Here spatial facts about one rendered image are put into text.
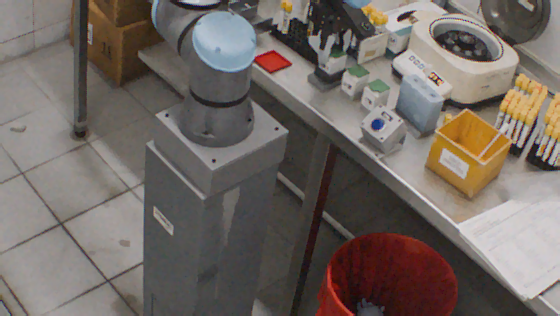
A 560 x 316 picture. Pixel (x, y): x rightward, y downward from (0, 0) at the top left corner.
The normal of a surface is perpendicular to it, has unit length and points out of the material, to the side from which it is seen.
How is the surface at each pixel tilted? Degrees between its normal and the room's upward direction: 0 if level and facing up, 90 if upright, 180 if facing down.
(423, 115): 90
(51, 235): 0
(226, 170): 90
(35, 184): 0
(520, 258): 0
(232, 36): 10
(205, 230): 90
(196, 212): 90
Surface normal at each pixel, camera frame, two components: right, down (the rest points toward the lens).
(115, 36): -0.67, 0.43
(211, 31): 0.21, -0.59
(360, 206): 0.14, -0.76
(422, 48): -0.83, 0.29
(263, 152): 0.67, 0.58
